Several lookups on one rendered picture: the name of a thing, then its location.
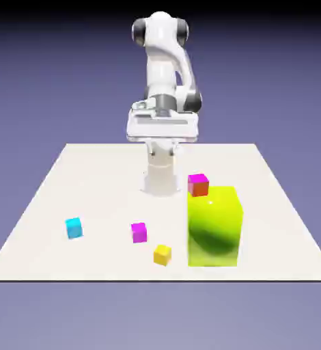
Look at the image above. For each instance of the large lime box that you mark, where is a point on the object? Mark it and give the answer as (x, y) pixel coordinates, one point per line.
(213, 227)

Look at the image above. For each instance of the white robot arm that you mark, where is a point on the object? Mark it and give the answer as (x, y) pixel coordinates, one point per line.
(160, 54)

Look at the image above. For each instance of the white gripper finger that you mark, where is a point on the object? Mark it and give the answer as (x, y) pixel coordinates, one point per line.
(172, 149)
(152, 149)

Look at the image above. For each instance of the small cyan cube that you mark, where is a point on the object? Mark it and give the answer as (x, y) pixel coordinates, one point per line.
(74, 229)

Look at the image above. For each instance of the small yellow cube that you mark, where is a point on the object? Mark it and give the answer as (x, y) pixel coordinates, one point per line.
(162, 255)

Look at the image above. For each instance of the small magenta cube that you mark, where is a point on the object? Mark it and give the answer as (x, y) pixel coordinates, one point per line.
(139, 233)
(198, 186)

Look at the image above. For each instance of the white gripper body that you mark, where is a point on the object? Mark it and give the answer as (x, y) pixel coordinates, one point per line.
(163, 130)

